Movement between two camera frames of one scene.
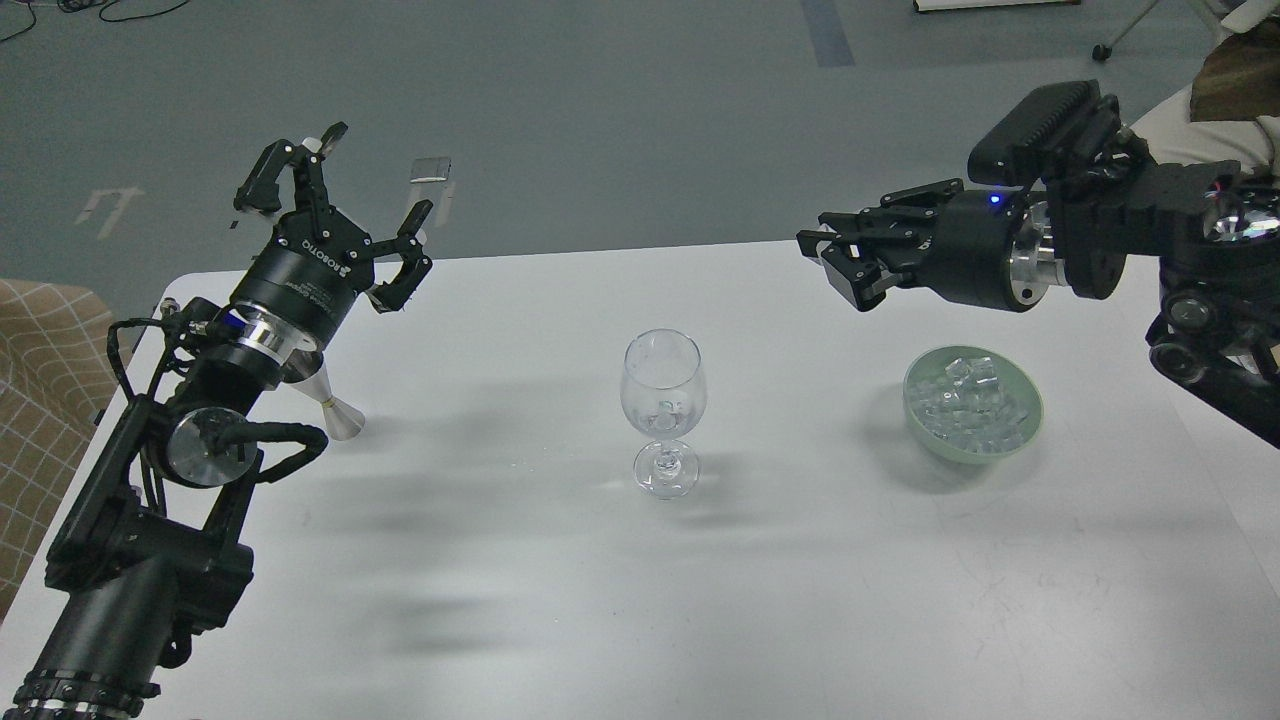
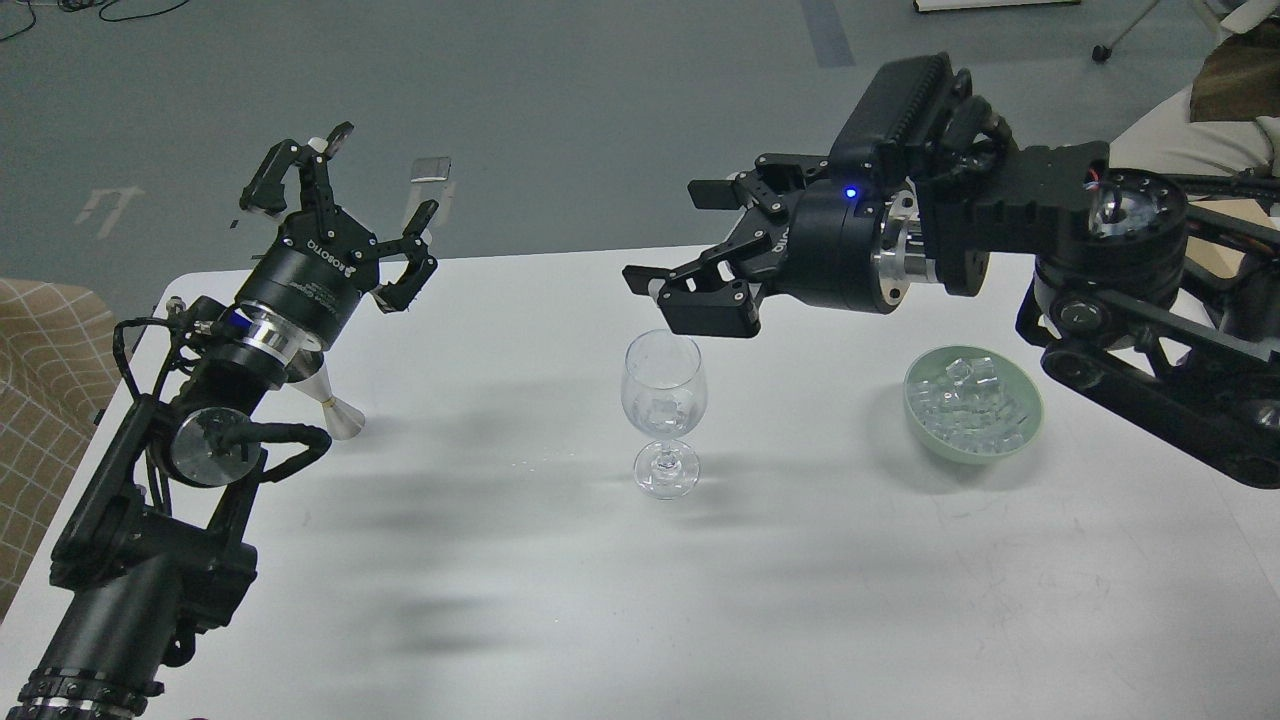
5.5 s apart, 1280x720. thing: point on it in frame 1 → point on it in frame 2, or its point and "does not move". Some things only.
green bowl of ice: x=971 y=404 does not move
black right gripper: x=990 y=247 → x=854 y=245
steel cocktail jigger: x=308 y=373 does not move
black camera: x=1054 y=127 → x=905 y=102
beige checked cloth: x=60 y=361 does not move
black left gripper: x=312 y=279 does not move
